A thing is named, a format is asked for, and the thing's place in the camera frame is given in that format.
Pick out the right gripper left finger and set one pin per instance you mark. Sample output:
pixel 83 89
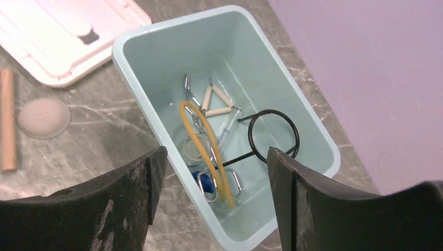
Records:
pixel 112 211

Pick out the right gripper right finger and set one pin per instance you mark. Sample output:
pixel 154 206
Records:
pixel 315 212

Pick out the black wire ring stand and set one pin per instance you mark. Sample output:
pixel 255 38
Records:
pixel 265 136

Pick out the white round watch glass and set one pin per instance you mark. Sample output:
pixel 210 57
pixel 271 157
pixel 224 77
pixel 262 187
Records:
pixel 44 118

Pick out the graduated cylinder blue base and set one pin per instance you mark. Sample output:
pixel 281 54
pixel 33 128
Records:
pixel 201 173

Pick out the mint green plastic bin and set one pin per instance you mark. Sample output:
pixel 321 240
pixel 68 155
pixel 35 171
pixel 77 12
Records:
pixel 222 62

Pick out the clear glass jar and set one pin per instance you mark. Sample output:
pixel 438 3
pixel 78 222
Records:
pixel 190 153

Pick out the wooden dowel rod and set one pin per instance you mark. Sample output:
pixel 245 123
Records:
pixel 8 132

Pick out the white plastic bin lid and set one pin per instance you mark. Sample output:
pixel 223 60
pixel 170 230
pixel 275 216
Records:
pixel 58 42

